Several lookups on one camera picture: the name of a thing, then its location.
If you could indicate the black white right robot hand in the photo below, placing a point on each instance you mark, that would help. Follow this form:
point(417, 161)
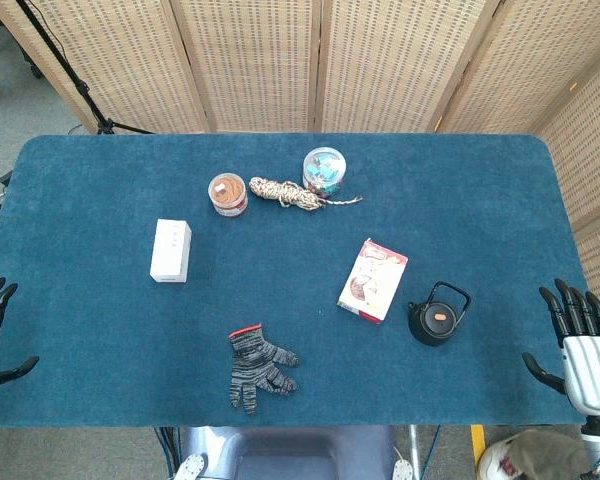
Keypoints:
point(590, 365)

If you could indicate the black cast iron teapot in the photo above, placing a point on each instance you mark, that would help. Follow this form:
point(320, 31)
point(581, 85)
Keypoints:
point(422, 330)

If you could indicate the grey brown cloth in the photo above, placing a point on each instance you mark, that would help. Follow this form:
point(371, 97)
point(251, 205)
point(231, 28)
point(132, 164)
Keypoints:
point(550, 452)

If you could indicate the white red sneaker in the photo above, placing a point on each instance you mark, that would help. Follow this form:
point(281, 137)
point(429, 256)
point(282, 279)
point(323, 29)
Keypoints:
point(500, 465)

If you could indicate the blue table cloth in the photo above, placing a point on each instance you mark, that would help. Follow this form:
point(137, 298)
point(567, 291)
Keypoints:
point(130, 325)

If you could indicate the white cardboard box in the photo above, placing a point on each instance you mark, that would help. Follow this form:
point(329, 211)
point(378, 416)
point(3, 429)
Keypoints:
point(170, 250)

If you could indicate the red white food box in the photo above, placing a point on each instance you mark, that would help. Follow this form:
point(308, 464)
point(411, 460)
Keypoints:
point(372, 280)

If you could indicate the grey striped work glove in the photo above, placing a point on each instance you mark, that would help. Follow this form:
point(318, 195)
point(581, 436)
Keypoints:
point(252, 365)

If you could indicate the black tripod stand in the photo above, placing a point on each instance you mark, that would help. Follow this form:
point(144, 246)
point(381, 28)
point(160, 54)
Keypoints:
point(72, 80)

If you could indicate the rubber band jar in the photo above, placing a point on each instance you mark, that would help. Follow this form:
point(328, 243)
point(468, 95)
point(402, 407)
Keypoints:
point(227, 195)

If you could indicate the blue grey robot torso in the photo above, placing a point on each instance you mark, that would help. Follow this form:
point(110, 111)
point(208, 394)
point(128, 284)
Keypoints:
point(290, 455)

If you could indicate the binder clip jar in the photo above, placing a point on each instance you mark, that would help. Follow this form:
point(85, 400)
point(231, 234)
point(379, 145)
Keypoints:
point(323, 170)

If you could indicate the woven folding screen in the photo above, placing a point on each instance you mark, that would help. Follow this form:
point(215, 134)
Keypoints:
point(255, 60)

